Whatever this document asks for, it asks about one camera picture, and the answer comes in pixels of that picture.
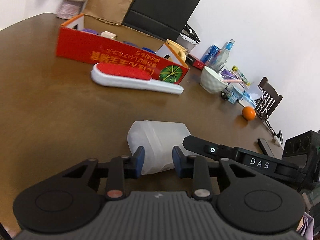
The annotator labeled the translucent plastic box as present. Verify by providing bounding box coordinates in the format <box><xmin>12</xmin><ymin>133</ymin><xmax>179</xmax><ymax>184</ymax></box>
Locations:
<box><xmin>127</xmin><ymin>120</ymin><xmax>192</xmax><ymax>175</ymax></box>

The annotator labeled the red white lint brush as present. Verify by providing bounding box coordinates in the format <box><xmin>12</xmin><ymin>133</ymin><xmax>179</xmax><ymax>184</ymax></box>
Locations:
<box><xmin>91</xmin><ymin>62</ymin><xmax>184</xmax><ymax>95</ymax></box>

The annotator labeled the dark blue scalloped lid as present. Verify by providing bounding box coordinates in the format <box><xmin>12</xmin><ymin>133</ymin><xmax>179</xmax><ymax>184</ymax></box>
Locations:
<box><xmin>142</xmin><ymin>47</ymin><xmax>156</xmax><ymax>54</ymax></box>

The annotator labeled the beige cube charger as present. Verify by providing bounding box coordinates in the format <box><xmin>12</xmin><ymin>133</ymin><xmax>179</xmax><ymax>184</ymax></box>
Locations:
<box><xmin>100</xmin><ymin>31</ymin><xmax>117</xmax><ymax>40</ymax></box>

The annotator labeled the purple jar lid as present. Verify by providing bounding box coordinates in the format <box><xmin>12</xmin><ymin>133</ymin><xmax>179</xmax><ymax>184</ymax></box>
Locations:
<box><xmin>81</xmin><ymin>28</ymin><xmax>100</xmax><ymax>35</ymax></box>

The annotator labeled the large blue-rimmed lid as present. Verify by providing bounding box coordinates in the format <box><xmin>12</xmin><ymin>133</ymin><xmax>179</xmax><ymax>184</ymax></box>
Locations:
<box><xmin>123</xmin><ymin>41</ymin><xmax>139</xmax><ymax>48</ymax></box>

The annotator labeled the orange fruit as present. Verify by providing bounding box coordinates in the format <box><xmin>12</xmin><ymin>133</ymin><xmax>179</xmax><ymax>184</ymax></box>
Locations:
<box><xmin>242</xmin><ymin>106</ymin><xmax>256</xmax><ymax>121</ymax></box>

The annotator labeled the small blue yogurt cup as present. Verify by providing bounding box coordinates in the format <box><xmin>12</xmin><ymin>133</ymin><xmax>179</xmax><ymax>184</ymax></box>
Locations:
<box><xmin>227</xmin><ymin>91</ymin><xmax>238</xmax><ymax>104</ymax></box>

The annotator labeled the blue tissue pack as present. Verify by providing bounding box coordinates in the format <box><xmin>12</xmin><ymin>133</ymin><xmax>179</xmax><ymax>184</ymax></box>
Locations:
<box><xmin>232</xmin><ymin>87</ymin><xmax>257</xmax><ymax>108</ymax></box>

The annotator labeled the white ceramic bowl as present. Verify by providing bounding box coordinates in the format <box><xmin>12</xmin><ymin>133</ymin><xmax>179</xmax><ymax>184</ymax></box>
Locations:
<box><xmin>200</xmin><ymin>66</ymin><xmax>228</xmax><ymax>94</ymax></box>

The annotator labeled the dark wooden chair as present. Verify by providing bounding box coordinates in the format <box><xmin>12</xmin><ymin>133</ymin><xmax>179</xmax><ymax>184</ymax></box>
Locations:
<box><xmin>255</xmin><ymin>77</ymin><xmax>283</xmax><ymax>121</ymax></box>

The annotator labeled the pink spoon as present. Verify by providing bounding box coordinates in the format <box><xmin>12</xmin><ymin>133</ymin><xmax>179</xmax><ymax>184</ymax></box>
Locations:
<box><xmin>221</xmin><ymin>79</ymin><xmax>243</xmax><ymax>83</ymax></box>

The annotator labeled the red flat box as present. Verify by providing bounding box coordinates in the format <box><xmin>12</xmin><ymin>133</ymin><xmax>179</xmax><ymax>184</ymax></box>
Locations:
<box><xmin>186</xmin><ymin>54</ymin><xmax>205</xmax><ymax>70</ymax></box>

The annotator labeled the blue soda can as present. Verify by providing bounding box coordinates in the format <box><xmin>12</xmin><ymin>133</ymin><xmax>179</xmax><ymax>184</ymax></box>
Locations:
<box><xmin>200</xmin><ymin>45</ymin><xmax>220</xmax><ymax>63</ymax></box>

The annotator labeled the clear soda bottle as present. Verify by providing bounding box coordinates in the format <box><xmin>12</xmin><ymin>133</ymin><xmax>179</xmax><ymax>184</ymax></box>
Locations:
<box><xmin>213</xmin><ymin>39</ymin><xmax>235</xmax><ymax>72</ymax></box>

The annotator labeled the yellow mug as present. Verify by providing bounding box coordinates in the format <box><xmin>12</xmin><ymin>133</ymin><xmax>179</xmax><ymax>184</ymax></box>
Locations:
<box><xmin>167</xmin><ymin>40</ymin><xmax>187</xmax><ymax>62</ymax></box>

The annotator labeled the clear food container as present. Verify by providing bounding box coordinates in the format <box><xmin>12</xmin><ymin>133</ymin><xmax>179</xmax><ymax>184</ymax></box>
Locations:
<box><xmin>176</xmin><ymin>23</ymin><xmax>201</xmax><ymax>54</ymax></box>

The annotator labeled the red cardboard pumpkin box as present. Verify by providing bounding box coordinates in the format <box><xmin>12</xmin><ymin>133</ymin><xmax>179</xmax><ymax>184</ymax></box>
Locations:
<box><xmin>56</xmin><ymin>14</ymin><xmax>189</xmax><ymax>84</ymax></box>

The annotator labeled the black paper bag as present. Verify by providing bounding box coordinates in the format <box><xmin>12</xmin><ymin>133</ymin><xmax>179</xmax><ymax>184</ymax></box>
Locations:
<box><xmin>123</xmin><ymin>0</ymin><xmax>200</xmax><ymax>41</ymax></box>

